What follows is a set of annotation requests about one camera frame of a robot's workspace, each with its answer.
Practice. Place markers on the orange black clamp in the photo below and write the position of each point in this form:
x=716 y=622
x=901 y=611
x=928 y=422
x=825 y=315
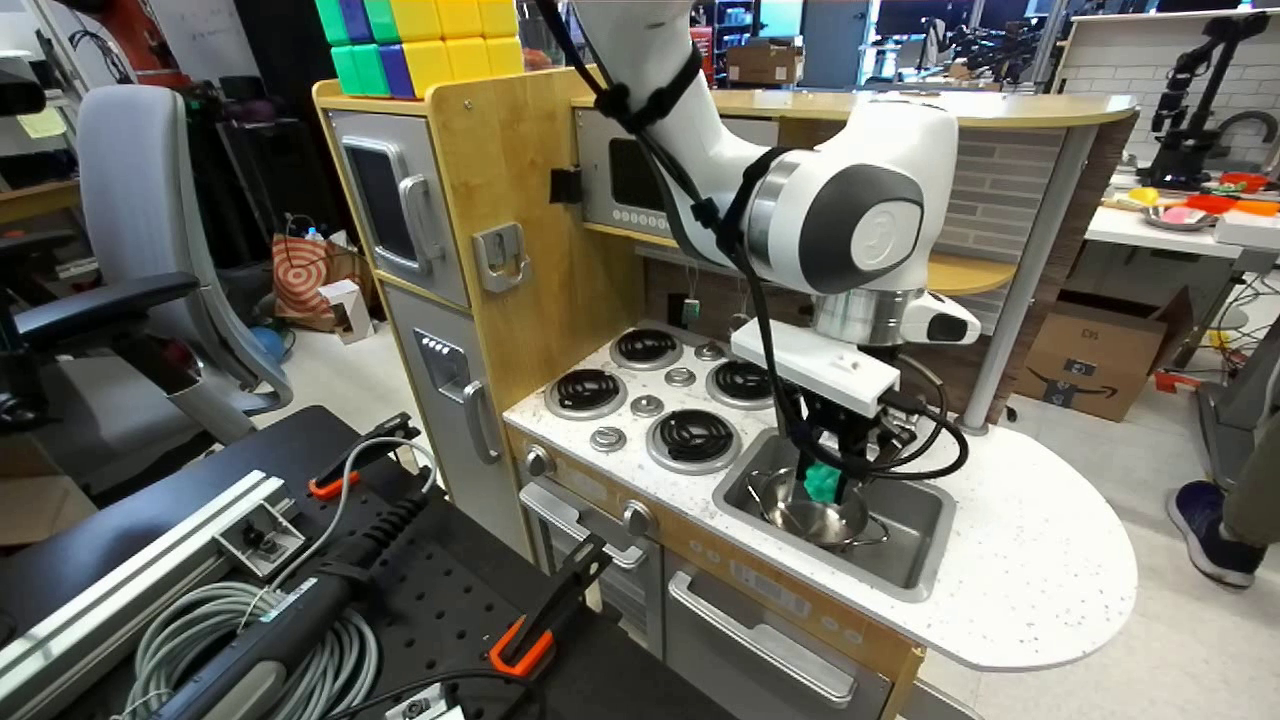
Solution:
x=531 y=640

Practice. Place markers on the grey toy sink basin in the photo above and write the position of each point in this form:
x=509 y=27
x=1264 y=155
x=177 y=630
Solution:
x=882 y=534

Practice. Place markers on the steel pot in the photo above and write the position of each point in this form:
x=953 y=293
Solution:
x=825 y=526

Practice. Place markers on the green toy object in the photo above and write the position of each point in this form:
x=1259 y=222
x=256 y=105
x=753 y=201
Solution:
x=823 y=481

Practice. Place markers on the green foam block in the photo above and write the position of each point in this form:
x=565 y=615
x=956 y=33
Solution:
x=360 y=71

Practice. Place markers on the grey office chair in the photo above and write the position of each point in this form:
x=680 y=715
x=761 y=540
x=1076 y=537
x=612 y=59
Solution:
x=162 y=300

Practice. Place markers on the black stove burner front left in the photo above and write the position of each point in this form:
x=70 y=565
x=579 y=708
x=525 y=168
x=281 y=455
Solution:
x=585 y=392

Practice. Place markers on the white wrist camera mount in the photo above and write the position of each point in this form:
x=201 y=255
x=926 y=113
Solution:
x=813 y=362

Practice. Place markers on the toy kitchen play set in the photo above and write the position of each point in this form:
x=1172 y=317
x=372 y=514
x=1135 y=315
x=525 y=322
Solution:
x=1036 y=565

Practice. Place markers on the cardboard box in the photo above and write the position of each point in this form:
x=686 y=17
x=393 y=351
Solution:
x=1092 y=353

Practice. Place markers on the black stove burner back right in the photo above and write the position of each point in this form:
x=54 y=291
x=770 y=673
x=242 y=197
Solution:
x=742 y=385

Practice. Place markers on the aluminium rail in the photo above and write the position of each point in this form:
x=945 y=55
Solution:
x=88 y=633

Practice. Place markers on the toy microwave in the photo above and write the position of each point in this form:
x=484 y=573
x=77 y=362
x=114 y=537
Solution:
x=623 y=186

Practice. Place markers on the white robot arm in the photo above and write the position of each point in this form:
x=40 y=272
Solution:
x=833 y=239

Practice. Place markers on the blue sneaker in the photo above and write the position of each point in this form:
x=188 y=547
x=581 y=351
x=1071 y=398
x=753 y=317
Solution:
x=1199 y=510

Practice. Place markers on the black stove burner front right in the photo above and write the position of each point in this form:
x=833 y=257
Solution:
x=695 y=442

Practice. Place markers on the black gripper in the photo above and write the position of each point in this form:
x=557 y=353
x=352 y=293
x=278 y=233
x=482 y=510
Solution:
x=828 y=432

